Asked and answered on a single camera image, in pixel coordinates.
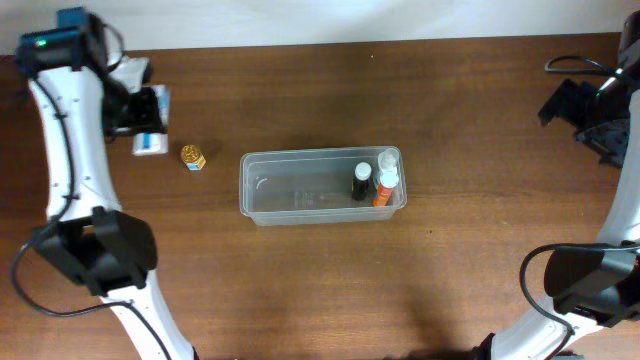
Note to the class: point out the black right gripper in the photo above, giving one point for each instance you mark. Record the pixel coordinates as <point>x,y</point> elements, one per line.
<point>578,107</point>

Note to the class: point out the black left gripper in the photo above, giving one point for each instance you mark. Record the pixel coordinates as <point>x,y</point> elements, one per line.
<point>138,112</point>

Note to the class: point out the white Panadol medicine box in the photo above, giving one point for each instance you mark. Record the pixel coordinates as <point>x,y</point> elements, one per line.
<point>147,144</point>

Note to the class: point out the small gold-lidded balm jar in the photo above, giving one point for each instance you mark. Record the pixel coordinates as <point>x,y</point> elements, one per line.
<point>192,157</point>

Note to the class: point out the white plastic bottle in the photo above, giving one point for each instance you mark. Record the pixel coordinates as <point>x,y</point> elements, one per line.
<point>387,162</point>

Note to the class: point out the orange tube with white cap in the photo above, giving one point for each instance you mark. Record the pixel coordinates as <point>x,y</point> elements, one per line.
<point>388,181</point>

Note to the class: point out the dark syrup bottle white cap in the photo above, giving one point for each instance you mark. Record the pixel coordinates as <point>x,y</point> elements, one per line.
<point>360,183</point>

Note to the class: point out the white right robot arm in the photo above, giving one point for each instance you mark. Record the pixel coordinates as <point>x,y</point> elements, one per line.
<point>577,289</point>

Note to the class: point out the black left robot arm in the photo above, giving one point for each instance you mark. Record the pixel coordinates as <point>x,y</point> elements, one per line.
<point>88,95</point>

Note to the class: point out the clear plastic container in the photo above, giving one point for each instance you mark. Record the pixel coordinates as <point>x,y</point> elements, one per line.
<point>313,186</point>

